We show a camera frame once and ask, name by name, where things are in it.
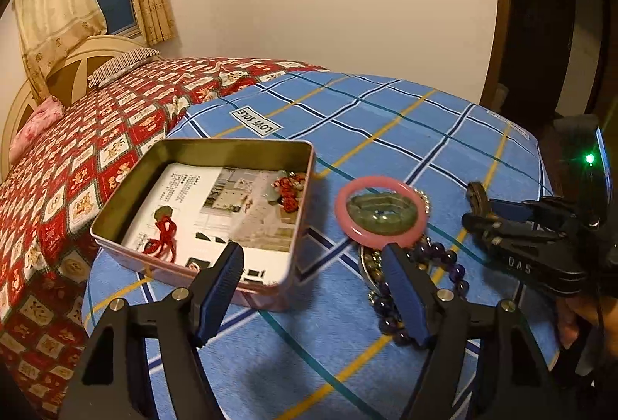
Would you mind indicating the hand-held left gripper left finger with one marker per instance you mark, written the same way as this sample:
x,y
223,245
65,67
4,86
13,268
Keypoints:
x,y
222,290

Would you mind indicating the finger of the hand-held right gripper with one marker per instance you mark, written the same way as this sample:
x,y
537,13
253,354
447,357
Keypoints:
x,y
504,208
512,251

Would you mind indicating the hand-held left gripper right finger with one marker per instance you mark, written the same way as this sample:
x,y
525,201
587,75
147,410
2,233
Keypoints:
x,y
406,300

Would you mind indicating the rectangular metal tin box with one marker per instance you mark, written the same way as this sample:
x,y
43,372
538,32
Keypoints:
x,y
203,277

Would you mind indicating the green jade bangle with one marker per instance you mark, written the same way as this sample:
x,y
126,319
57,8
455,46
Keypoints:
x,y
381,212

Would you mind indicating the pink bangle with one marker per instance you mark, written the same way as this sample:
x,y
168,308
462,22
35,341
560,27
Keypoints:
x,y
343,219

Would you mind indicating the person's right hand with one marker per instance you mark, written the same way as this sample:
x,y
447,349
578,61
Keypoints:
x,y
574,321

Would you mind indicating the printed paper leaflet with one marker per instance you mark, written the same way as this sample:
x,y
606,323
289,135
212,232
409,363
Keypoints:
x,y
203,212

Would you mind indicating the blue plaid cloth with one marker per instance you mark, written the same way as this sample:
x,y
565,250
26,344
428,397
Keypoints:
x,y
376,125

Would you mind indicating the bed with red quilt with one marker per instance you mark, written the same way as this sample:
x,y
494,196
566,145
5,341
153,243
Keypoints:
x,y
96,149

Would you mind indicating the dark door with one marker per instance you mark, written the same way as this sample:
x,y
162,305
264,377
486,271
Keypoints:
x,y
550,14

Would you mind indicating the striped pillow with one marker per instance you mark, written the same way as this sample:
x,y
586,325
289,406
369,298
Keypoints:
x,y
123,65

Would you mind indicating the pink pillow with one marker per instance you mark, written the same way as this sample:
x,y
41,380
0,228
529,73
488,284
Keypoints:
x,y
36,125

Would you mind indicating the cream wooden headboard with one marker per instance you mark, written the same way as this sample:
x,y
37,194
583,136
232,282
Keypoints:
x,y
72,67

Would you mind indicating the wide beige curtain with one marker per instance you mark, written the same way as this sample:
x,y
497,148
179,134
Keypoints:
x,y
53,4

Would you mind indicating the wooden door frame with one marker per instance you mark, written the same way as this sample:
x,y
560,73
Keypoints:
x,y
499,4

